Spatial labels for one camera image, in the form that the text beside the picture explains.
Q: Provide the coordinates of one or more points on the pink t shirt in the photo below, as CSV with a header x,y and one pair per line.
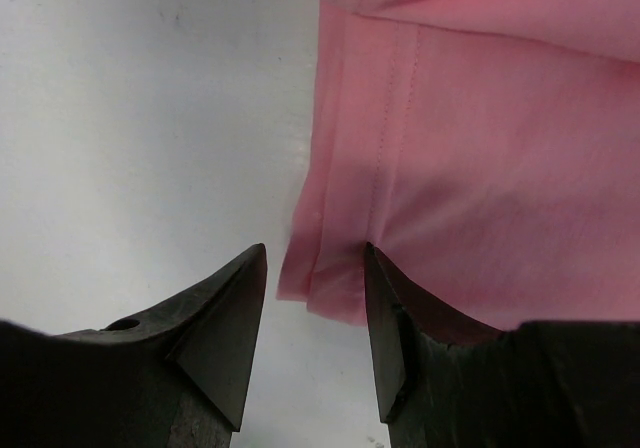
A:
x,y
490,148

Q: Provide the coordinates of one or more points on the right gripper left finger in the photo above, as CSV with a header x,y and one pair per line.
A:
x,y
173,375

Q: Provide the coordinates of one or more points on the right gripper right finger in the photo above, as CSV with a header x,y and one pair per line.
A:
x,y
443,379

